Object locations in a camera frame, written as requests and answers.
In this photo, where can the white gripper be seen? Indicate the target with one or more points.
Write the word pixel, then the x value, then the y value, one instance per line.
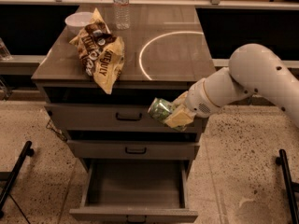
pixel 198 99

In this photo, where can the green soda can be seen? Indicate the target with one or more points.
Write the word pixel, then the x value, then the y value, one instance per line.
pixel 160 110

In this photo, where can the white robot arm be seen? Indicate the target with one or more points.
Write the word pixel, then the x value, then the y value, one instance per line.
pixel 251 69

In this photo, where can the grey drawer cabinet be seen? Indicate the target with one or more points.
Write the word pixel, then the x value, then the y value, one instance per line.
pixel 165 53

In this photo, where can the grey open bottom drawer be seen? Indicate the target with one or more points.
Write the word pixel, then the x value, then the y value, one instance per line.
pixel 135 192

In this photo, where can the grey middle drawer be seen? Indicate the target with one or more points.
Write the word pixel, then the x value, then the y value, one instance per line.
pixel 115 150

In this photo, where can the grey top drawer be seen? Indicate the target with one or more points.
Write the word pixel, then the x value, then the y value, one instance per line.
pixel 89 117

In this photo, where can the yellow brown chip bag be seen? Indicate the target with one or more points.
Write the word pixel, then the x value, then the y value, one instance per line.
pixel 100 52

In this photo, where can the black right base leg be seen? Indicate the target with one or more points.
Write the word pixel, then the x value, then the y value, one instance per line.
pixel 291 187

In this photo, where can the black base leg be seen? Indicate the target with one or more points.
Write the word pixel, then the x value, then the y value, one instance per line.
pixel 291 187
pixel 10 177

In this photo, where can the clear plastic water bottle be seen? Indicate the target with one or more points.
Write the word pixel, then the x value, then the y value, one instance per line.
pixel 122 14

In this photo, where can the white bowl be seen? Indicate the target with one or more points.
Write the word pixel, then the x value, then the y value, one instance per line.
pixel 75 22

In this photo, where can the black left base leg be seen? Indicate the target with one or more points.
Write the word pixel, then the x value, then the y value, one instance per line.
pixel 10 177

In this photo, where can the clear cup at left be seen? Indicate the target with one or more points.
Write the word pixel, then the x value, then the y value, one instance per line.
pixel 4 53

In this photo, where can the black top drawer handle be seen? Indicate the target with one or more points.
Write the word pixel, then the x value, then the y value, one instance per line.
pixel 121 117

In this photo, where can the black drawer handle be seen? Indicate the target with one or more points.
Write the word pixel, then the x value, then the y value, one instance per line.
pixel 121 117
pixel 135 151

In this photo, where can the black middle drawer handle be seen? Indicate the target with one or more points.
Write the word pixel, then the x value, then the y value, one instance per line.
pixel 135 151

